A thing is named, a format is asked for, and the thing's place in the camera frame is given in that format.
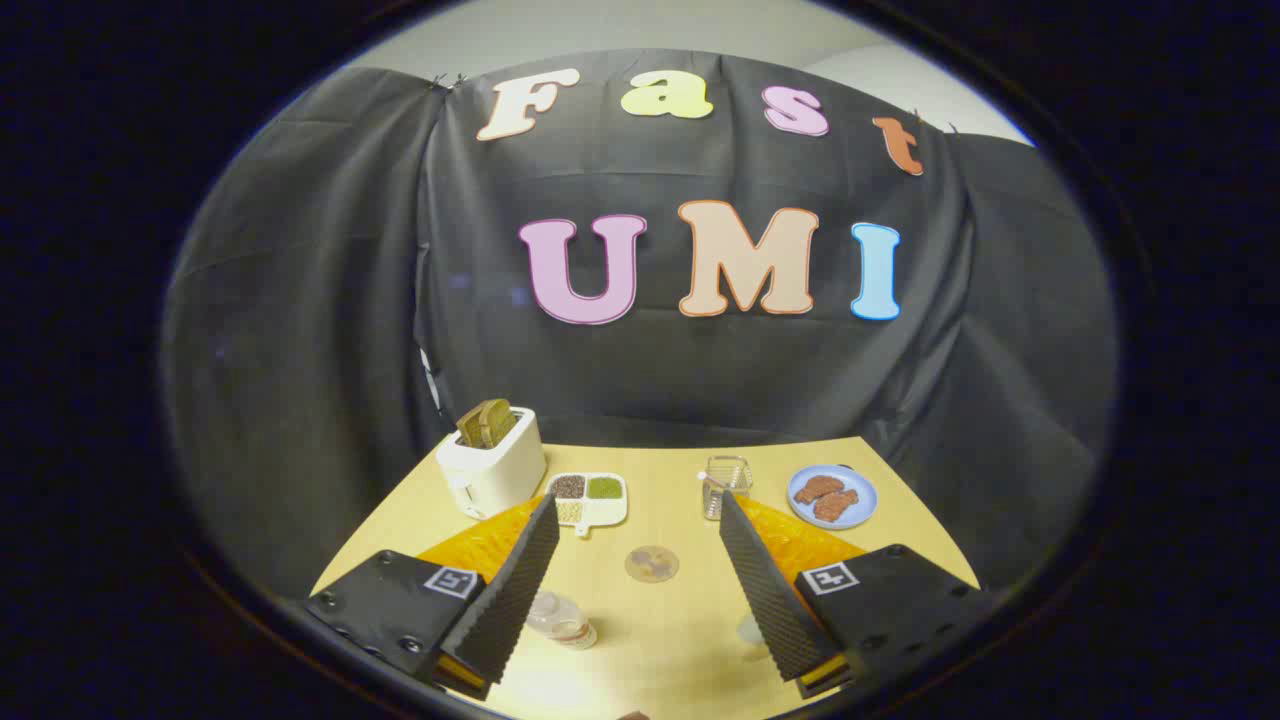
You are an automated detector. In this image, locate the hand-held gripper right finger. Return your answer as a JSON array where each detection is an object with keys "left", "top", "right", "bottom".
[{"left": 720, "top": 490, "right": 993, "bottom": 699}]

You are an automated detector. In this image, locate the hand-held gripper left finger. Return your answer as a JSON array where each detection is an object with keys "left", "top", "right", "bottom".
[{"left": 303, "top": 492, "right": 561, "bottom": 701}]

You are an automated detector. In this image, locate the clear plastic juice bottle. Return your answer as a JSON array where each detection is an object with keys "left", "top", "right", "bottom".
[{"left": 525, "top": 590, "right": 599, "bottom": 651}]

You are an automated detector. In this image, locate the round brown coaster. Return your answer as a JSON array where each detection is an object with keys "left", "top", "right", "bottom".
[{"left": 625, "top": 545, "right": 681, "bottom": 584}]

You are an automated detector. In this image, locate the clear glass jar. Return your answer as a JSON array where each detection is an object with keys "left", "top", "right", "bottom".
[{"left": 699, "top": 455, "right": 753, "bottom": 522}]

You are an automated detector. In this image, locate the white toaster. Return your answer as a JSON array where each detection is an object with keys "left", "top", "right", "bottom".
[{"left": 436, "top": 407, "right": 548, "bottom": 520}]

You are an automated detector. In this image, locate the white divided tray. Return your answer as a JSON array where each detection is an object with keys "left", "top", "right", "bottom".
[{"left": 545, "top": 472, "right": 629, "bottom": 539}]

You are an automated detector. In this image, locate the wooden table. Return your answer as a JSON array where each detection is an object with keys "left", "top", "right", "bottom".
[{"left": 310, "top": 435, "right": 981, "bottom": 720}]

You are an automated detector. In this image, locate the light blue plate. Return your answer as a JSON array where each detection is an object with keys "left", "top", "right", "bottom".
[{"left": 786, "top": 464, "right": 879, "bottom": 530}]

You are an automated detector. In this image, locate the black backdrop cloth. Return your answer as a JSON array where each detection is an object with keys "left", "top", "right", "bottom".
[{"left": 160, "top": 48, "right": 1119, "bottom": 601}]

